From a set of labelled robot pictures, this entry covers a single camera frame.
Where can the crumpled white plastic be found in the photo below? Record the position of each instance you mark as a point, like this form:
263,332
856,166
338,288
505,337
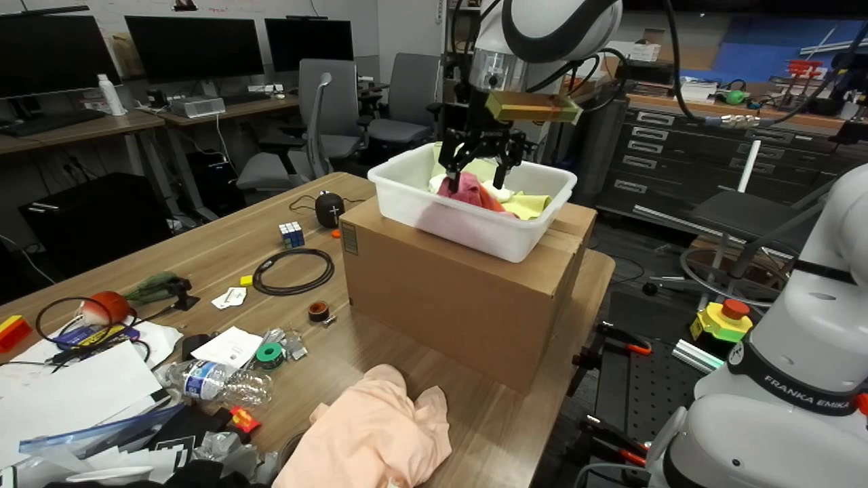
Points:
232,450

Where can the gray desktop device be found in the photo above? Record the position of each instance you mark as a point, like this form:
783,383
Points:
197,109

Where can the black drawer cabinet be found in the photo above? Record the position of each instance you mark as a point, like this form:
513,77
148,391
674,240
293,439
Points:
668,170

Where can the white paper sheets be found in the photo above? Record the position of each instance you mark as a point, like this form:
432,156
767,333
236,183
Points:
71,395

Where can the red yellow block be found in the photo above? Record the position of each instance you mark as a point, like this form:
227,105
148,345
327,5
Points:
14,333

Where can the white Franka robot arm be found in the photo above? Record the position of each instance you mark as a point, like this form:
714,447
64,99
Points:
814,341

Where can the brown cardboard box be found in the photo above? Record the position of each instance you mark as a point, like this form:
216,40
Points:
451,298

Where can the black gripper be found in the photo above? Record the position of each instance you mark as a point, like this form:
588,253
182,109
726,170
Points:
484,134

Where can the rubik's cube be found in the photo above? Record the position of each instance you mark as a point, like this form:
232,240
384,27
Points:
292,234

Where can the orange black tool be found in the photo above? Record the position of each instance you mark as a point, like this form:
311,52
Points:
242,421

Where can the orange black clamp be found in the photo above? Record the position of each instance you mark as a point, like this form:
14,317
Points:
624,341
620,442

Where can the white plastic box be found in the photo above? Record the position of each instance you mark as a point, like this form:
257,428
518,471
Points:
470,225

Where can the black computer monitor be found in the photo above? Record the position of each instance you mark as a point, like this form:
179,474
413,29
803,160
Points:
193,50
56,55
308,43

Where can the small yellow piece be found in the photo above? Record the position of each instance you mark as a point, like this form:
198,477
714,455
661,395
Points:
246,279

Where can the green tape roll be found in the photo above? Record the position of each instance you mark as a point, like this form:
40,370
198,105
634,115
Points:
270,353

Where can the clear plastic packet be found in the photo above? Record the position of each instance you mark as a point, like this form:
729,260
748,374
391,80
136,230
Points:
292,341

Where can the white note paper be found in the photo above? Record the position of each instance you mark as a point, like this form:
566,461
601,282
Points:
227,347

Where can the small green object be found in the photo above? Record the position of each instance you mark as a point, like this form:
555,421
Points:
737,96

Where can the blue plastic sheet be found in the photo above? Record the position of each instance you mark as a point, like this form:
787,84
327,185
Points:
90,435

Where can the small white card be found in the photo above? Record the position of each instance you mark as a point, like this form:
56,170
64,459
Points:
232,298

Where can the light green cloth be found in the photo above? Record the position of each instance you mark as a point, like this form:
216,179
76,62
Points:
489,168

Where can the red tool stand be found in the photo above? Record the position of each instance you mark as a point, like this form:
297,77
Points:
803,69

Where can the black stool chair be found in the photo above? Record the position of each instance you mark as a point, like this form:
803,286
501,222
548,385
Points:
750,218

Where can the yellow red emergency stop button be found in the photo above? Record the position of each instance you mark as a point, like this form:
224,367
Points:
723,321

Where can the peach cloth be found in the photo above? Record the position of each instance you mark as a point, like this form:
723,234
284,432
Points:
369,435

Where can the clear plastic water bottle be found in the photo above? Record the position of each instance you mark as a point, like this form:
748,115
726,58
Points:
208,379

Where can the pink red cloth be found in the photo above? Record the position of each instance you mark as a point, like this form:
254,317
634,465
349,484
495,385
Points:
495,202

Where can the silver metal bar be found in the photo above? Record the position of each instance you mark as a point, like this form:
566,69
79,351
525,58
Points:
696,355

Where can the black storage case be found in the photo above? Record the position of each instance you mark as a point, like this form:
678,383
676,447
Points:
99,219

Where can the wooden office desk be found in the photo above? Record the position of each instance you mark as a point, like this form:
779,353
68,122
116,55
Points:
82,134
254,109

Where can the blue mat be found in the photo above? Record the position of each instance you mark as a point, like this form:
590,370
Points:
761,55

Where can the small orange piece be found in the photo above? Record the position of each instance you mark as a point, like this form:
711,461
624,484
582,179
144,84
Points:
334,234

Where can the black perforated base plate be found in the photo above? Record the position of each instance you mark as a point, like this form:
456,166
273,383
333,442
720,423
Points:
624,389

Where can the brown tape roll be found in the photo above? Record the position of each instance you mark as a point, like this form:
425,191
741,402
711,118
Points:
318,313

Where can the black keyboard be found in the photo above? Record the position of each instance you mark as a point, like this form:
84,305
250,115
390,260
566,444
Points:
56,122

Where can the white plastic bottle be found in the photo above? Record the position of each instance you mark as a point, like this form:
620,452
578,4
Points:
110,99

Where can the black fabric bag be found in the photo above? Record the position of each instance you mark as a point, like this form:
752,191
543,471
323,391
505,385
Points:
193,477

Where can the black computer tower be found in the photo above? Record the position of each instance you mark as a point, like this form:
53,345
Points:
212,179

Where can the red round object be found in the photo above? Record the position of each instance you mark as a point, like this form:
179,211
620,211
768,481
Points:
110,306

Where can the bright yellow cloth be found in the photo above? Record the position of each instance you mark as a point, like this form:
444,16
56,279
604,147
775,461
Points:
529,207

